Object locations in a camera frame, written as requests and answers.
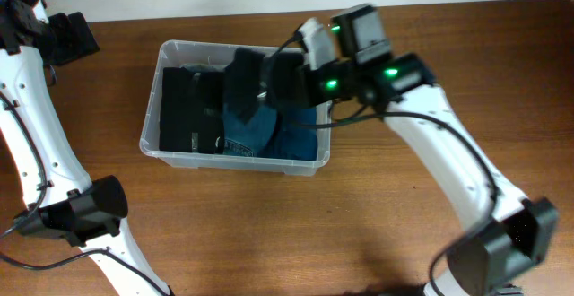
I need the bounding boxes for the light blue jeans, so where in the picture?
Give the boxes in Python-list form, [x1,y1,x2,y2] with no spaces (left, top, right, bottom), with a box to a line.
[181,63,227,73]

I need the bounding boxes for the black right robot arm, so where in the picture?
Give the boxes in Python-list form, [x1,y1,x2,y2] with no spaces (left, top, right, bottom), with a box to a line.
[261,4,559,295]

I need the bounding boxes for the clear plastic storage box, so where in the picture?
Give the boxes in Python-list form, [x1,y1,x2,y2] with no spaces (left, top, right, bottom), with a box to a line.
[139,39,331,176]

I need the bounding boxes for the small black garment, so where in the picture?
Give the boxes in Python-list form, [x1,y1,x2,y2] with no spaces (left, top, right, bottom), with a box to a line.
[223,47,266,125]

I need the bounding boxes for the teal garment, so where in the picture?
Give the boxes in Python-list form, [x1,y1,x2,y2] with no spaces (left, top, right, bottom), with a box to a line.
[258,108,318,161]

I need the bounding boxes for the dark blue jeans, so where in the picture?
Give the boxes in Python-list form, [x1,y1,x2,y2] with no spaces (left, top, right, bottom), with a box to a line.
[222,105,277,157]

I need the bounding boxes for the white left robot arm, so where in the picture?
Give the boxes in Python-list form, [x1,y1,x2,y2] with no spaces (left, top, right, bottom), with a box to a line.
[1,0,172,295]

